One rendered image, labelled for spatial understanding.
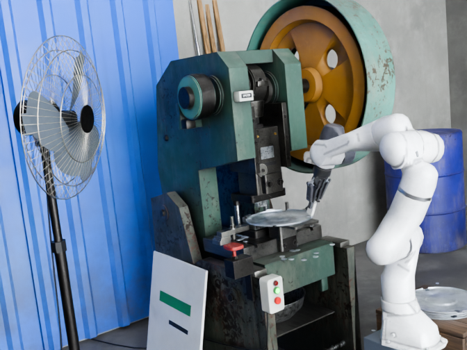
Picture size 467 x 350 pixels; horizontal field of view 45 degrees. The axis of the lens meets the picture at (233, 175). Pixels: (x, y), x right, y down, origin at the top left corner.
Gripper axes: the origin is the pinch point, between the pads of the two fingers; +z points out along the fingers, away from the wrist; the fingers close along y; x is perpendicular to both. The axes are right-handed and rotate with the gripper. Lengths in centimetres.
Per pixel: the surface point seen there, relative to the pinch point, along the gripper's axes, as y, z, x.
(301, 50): 28, -51, 52
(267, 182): -12.9, -6.2, 16.0
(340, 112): 27.1, -32.7, 19.6
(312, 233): 7.3, 16.2, 1.3
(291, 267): -14.7, 19.9, -9.6
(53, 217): -96, 5, 39
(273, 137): -4.9, -21.2, 26.2
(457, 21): 323, -37, 148
